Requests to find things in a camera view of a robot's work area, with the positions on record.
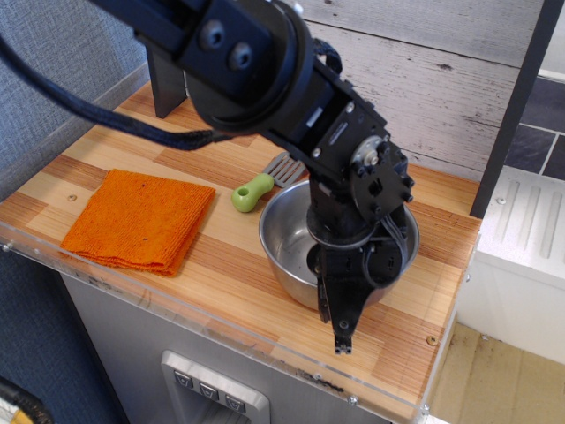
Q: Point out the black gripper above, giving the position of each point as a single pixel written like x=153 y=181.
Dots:
x=349 y=280

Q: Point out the stainless steel pot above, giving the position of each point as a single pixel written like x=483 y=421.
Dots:
x=287 y=242

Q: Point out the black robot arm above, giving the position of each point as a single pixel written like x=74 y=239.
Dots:
x=253 y=67

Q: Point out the silver dispenser button panel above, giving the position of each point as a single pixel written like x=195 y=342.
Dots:
x=212 y=391

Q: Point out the clear acrylic edge guard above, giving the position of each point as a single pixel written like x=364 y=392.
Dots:
x=229 y=294

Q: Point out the silver toy fridge cabinet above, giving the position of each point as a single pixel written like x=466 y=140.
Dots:
x=131 y=342

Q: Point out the white toy sink drainboard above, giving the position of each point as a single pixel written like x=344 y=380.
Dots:
x=514 y=287

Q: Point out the orange folded cloth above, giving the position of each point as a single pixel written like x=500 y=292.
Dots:
x=140 y=222

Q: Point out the yellow object bottom left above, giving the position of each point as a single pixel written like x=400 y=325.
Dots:
x=19 y=417

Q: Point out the green handled grey spatula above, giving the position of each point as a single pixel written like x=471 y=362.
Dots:
x=282 y=171

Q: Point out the dark grey right post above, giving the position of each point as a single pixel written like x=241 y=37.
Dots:
x=533 y=58

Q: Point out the dark grey post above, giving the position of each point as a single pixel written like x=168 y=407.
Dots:
x=533 y=58
x=167 y=82

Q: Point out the dark grey left post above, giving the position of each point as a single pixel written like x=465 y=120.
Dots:
x=167 y=82

